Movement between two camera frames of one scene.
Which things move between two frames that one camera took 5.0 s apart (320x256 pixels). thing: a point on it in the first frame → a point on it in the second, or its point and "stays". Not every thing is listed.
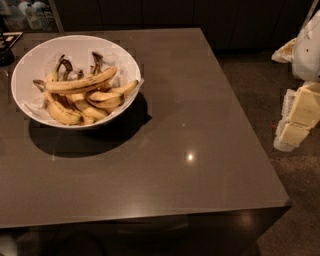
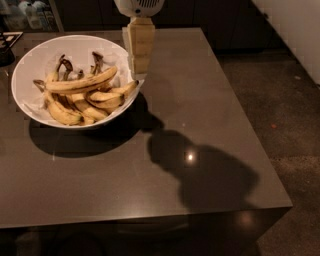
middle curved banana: [105, 100] stays
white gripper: [308, 53] → [139, 6]
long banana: [91, 79] stays
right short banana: [127, 89] stays
